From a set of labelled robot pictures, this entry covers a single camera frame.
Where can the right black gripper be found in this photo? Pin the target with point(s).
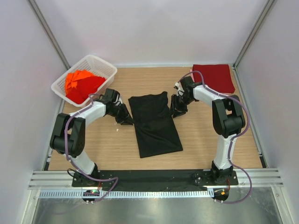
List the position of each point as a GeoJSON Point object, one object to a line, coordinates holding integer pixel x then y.
{"type": "Point", "coordinates": [175, 106]}

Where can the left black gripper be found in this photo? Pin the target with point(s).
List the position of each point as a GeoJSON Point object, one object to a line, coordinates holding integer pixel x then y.
{"type": "Point", "coordinates": [125, 113]}

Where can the black t-shirt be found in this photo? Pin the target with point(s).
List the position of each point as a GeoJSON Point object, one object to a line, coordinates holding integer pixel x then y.
{"type": "Point", "coordinates": [155, 130]}

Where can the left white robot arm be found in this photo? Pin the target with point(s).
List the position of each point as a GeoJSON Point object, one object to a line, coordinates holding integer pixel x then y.
{"type": "Point", "coordinates": [68, 136]}

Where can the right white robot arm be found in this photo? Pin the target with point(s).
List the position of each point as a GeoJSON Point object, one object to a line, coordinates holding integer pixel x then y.
{"type": "Point", "coordinates": [227, 117]}

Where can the folded dark red t-shirt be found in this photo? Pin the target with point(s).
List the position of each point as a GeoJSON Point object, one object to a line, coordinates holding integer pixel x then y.
{"type": "Point", "coordinates": [213, 78]}

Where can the red t-shirt in basket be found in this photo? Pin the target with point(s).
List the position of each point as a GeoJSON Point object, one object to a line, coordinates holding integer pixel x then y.
{"type": "Point", "coordinates": [84, 88]}

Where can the white plastic basket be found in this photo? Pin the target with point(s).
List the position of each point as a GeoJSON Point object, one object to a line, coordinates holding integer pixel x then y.
{"type": "Point", "coordinates": [90, 63]}

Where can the orange t-shirt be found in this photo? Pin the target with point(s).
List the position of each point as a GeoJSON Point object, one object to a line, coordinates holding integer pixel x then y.
{"type": "Point", "coordinates": [72, 79]}

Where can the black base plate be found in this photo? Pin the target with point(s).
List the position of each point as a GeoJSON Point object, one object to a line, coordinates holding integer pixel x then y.
{"type": "Point", "coordinates": [164, 180]}

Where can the white slotted cable duct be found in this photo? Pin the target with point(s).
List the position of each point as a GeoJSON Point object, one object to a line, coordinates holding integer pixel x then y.
{"type": "Point", "coordinates": [93, 194]}

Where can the aluminium frame rail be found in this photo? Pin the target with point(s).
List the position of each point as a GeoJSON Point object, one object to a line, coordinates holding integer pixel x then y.
{"type": "Point", "coordinates": [260, 177]}

